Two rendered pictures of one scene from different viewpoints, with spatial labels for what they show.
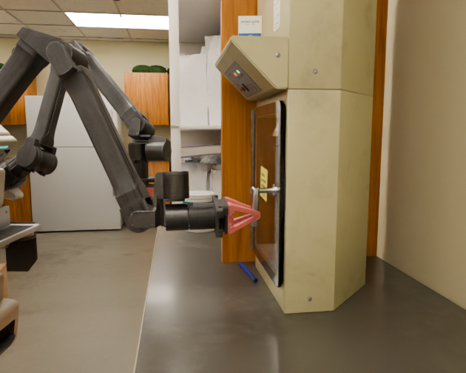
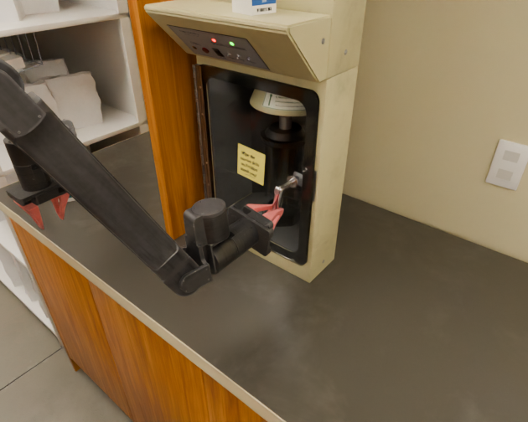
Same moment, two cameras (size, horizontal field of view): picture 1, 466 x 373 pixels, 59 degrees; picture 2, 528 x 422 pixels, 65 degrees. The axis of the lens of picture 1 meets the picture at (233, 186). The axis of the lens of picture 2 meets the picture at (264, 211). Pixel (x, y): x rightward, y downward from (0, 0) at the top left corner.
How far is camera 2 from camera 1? 0.67 m
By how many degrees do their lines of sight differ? 48
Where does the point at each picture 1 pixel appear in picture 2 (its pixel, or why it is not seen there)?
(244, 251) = not seen: hidden behind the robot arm
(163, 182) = (204, 227)
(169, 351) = (290, 387)
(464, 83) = (401, 23)
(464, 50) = not seen: outside the picture
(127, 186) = (167, 252)
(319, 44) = (351, 18)
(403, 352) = (413, 279)
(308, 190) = (330, 176)
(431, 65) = not seen: outside the picture
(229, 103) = (154, 56)
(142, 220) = (197, 281)
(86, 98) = (68, 153)
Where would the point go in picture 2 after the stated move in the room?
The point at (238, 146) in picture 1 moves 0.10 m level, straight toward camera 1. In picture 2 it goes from (171, 110) to (197, 122)
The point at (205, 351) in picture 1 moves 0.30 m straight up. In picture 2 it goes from (313, 366) to (328, 241)
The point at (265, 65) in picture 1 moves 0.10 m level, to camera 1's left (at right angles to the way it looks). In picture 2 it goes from (313, 58) to (266, 69)
